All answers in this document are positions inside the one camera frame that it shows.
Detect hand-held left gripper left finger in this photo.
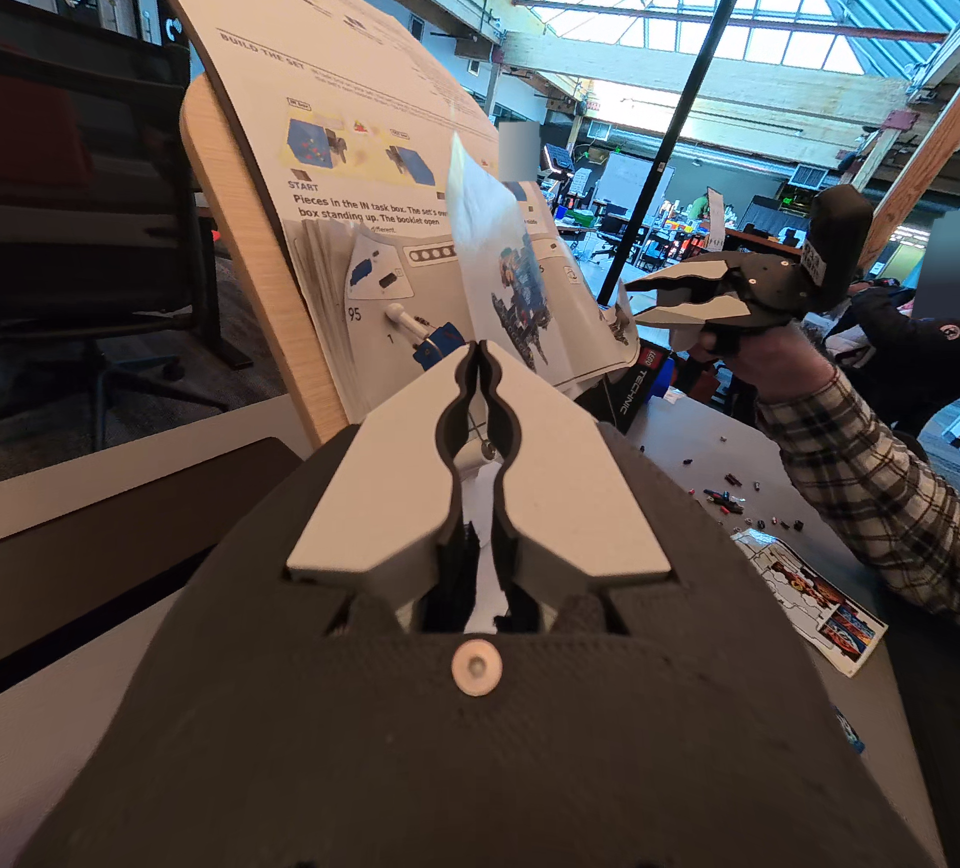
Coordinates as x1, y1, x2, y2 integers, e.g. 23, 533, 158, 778
285, 341, 481, 625

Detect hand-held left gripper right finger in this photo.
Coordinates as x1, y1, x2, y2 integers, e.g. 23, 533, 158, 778
478, 341, 674, 625

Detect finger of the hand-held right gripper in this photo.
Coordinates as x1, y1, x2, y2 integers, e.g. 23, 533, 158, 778
622, 255, 735, 301
632, 291, 755, 331

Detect person's right forearm plaid sleeve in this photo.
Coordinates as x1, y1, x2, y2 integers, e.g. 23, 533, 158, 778
753, 366, 960, 618

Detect person's right hand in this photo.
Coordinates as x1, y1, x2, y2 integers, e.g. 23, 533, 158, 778
693, 319, 837, 408

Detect black toy set box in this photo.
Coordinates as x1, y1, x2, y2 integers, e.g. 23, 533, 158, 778
581, 342, 676, 434

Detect white whiteboard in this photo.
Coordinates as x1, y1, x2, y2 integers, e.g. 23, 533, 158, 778
600, 154, 676, 209

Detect scattered small toy pieces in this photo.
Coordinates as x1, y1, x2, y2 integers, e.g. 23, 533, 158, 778
637, 433, 807, 535

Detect black stand pole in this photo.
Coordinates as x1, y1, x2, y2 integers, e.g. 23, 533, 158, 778
596, 0, 774, 307

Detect colourful sticker sheet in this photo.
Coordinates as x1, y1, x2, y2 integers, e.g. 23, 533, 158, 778
731, 527, 890, 679

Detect light wooden board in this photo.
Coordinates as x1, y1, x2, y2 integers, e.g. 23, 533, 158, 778
180, 73, 354, 449

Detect black office chair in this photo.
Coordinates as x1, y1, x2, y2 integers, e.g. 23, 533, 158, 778
0, 0, 256, 449

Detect large printed instruction sheet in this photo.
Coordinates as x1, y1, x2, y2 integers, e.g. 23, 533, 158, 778
105, 0, 560, 329

